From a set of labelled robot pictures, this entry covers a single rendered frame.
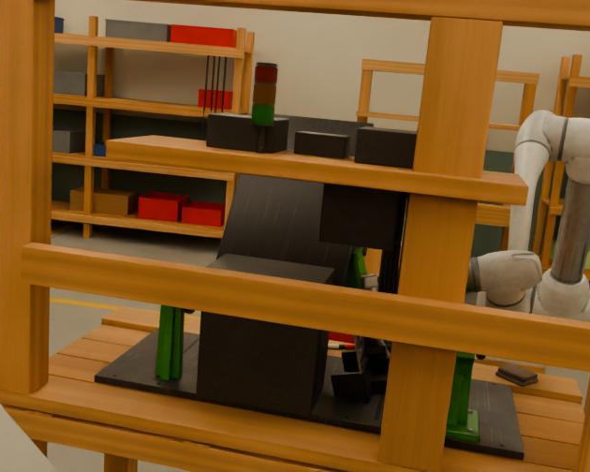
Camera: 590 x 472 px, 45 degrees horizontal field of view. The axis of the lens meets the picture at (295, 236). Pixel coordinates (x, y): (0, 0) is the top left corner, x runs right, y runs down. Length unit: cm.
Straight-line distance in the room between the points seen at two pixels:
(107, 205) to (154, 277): 593
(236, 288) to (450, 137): 56
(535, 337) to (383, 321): 30
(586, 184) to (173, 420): 137
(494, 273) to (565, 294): 68
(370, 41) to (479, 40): 595
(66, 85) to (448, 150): 633
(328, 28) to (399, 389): 610
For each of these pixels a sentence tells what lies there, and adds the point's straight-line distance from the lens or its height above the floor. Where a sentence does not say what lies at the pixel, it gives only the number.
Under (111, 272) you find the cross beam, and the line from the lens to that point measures 167.
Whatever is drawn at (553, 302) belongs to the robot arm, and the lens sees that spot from 252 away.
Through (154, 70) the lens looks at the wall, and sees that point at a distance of 782.
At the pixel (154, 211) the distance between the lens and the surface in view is 733.
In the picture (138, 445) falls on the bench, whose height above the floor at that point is 80.
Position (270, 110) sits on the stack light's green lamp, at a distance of 157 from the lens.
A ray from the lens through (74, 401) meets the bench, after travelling 190.
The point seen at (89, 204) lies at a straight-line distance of 753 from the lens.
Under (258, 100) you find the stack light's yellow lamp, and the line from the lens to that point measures 157.
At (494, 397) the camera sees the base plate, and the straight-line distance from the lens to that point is 209.
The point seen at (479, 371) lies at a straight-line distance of 226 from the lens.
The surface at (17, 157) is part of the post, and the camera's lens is 180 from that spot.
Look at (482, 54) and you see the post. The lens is 149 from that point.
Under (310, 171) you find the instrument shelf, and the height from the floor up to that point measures 152.
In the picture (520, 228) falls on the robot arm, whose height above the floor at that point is 136.
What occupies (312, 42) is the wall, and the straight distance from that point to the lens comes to 747.
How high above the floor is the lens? 169
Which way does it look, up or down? 12 degrees down
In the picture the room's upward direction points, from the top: 5 degrees clockwise
